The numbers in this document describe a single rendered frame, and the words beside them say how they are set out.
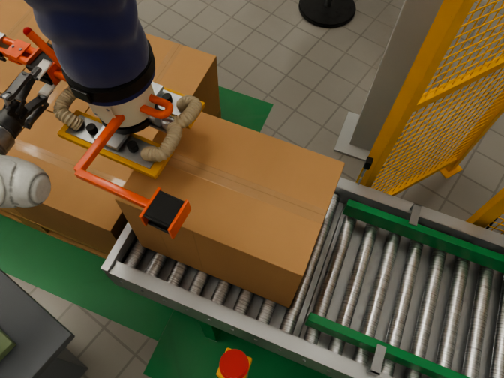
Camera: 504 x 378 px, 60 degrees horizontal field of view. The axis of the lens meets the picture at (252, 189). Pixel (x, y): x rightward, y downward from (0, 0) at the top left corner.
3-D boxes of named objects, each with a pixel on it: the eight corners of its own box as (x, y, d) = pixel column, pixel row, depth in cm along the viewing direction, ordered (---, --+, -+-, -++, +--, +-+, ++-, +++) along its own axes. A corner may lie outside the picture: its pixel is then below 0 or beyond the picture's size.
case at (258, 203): (324, 214, 174) (345, 162, 138) (289, 308, 156) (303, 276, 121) (188, 163, 183) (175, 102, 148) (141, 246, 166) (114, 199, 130)
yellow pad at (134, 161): (174, 153, 126) (171, 143, 122) (156, 180, 122) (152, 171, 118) (79, 112, 134) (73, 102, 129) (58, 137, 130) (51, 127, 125)
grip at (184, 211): (191, 209, 106) (188, 200, 102) (173, 239, 103) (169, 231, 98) (162, 196, 108) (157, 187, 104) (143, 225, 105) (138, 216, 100)
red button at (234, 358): (253, 358, 106) (253, 355, 102) (241, 387, 103) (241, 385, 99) (226, 346, 107) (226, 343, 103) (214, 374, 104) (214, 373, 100)
